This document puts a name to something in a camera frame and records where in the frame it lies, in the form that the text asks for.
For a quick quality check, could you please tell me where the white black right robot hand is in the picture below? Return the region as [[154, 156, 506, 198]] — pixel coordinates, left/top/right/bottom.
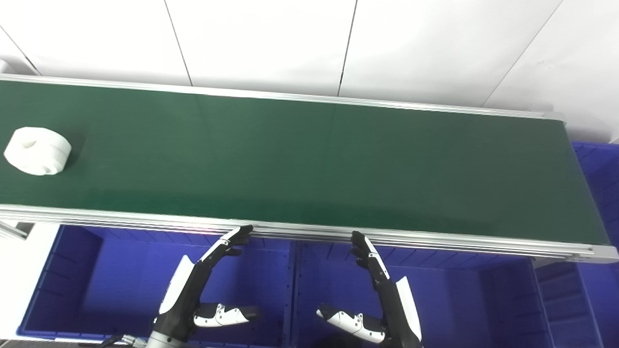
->
[[316, 231, 424, 348]]

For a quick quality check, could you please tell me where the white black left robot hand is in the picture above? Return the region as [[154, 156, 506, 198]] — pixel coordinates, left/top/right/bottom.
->
[[153, 225, 262, 342]]

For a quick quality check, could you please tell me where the white round plastic part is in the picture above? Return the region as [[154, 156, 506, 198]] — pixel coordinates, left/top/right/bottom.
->
[[3, 127, 72, 176]]

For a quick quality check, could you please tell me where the blue plastic bin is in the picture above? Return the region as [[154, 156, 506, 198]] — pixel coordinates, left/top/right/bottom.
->
[[532, 140, 619, 348], [290, 239, 553, 348], [17, 224, 295, 347]]

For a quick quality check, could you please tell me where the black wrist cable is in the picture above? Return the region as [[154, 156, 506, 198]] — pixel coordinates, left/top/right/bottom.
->
[[87, 333, 148, 348]]

